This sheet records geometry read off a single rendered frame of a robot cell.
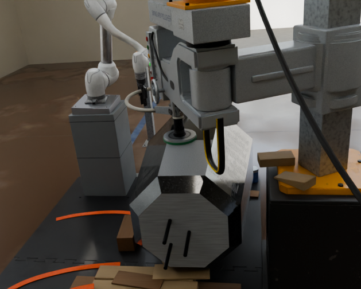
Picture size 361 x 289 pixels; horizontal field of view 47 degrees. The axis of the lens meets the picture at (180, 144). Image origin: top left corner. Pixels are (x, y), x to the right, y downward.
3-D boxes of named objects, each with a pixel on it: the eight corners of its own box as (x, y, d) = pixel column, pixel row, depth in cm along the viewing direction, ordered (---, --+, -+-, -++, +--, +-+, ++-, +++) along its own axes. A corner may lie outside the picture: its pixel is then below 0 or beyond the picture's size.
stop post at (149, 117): (162, 140, 488) (152, 48, 445) (159, 147, 470) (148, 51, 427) (146, 140, 492) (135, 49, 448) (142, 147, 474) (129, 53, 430)
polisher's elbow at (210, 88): (221, 96, 205) (219, 57, 197) (239, 106, 188) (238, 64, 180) (186, 103, 199) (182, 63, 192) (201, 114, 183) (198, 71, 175)
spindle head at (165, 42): (206, 107, 238) (202, 28, 220) (170, 113, 233) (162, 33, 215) (188, 92, 270) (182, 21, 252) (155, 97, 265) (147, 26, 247)
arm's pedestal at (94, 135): (77, 199, 375) (59, 117, 343) (95, 174, 420) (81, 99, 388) (129, 200, 367) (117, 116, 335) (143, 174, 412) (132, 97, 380)
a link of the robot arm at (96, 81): (82, 96, 353) (79, 71, 343) (94, 89, 368) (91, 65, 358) (99, 98, 347) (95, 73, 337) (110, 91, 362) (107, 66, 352)
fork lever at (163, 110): (204, 111, 240) (202, 102, 239) (172, 116, 236) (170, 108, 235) (175, 109, 307) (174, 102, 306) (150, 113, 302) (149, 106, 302)
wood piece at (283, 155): (291, 157, 244) (291, 150, 242) (294, 165, 235) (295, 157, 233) (257, 159, 246) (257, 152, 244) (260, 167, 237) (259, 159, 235)
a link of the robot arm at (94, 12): (101, 12, 317) (111, 9, 328) (86, -7, 315) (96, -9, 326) (92, 23, 325) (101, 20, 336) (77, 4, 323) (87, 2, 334)
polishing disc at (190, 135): (198, 140, 259) (197, 139, 259) (164, 144, 258) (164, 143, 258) (193, 128, 279) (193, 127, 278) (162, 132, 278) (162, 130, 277)
